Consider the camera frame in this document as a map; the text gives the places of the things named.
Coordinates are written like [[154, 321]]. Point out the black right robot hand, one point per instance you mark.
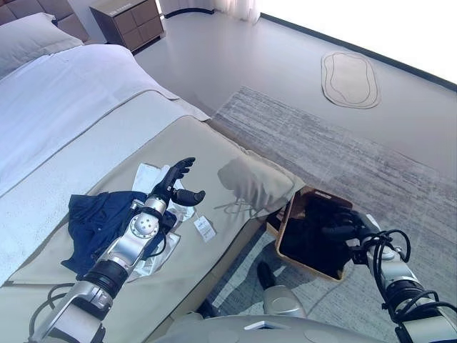
[[353, 225]]

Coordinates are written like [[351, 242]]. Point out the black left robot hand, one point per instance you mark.
[[166, 186]]

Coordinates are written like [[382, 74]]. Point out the white garment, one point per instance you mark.
[[150, 175]]

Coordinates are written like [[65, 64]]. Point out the black garment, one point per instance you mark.
[[307, 236]]

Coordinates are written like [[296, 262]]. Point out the white paper price tag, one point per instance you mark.
[[204, 229]]

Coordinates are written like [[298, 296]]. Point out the dark blue garment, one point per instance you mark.
[[96, 214]]

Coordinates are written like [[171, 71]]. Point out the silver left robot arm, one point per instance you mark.
[[125, 246]]

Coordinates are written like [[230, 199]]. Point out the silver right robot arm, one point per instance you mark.
[[396, 271]]

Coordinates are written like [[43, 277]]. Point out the beige bed cover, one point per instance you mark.
[[221, 171]]

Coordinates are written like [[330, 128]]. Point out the wooden laundry basket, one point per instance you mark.
[[283, 228]]

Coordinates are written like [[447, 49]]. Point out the grey striped rug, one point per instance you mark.
[[321, 150]]

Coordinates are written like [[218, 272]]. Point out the silver right robot leg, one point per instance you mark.
[[282, 300]]

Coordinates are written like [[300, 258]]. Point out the white duvet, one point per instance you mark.
[[53, 100]]

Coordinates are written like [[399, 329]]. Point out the grey robot torso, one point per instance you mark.
[[257, 330]]

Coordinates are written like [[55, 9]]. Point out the small beige oval rug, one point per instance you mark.
[[351, 80]]

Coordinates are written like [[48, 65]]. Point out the brown wooden nightstand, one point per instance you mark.
[[132, 23]]

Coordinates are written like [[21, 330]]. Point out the white sheer curtain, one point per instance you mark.
[[228, 9]]

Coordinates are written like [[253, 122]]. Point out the brown tufted headboard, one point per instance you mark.
[[71, 14]]

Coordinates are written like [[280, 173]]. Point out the beige pillow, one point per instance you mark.
[[32, 39]]

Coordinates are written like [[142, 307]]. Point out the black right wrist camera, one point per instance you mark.
[[358, 254]]

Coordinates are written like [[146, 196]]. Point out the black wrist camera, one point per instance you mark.
[[358, 254], [170, 221]]

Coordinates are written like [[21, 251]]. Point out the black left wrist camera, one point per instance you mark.
[[170, 221]]

